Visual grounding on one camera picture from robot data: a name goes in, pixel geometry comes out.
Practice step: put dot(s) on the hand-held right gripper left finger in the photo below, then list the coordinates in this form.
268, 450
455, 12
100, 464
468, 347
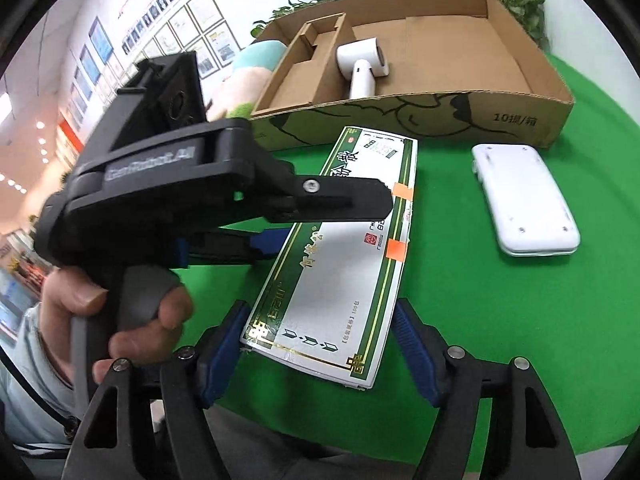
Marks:
220, 357

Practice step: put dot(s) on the green and white carton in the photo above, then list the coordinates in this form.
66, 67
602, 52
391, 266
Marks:
340, 280

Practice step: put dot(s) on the person's grey trousers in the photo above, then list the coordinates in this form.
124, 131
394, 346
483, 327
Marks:
300, 460

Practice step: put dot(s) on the large shallow cardboard box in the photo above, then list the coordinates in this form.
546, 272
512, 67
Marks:
450, 60

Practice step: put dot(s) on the wall of framed certificates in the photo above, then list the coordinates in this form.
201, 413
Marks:
200, 20

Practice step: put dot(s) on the person's left hand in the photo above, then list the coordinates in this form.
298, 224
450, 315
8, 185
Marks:
155, 325

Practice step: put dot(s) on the green tablecloth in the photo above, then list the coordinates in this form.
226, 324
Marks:
500, 335

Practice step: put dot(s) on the white handheld device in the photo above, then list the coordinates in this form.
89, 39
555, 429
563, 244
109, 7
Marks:
357, 57

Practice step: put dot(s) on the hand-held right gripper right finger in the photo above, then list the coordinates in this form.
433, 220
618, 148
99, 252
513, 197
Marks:
419, 355

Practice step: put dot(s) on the small blue wall poster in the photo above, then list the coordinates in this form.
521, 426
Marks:
100, 40

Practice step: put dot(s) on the white flat plastic device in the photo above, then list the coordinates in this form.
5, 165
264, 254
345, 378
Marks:
525, 200

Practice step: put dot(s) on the pink and teal plush toy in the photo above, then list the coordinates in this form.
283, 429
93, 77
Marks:
250, 75

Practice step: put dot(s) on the narrow cardboard insert tray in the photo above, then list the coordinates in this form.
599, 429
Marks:
300, 80

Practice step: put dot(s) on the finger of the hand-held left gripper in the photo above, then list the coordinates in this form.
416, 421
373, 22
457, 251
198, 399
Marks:
345, 200
265, 246

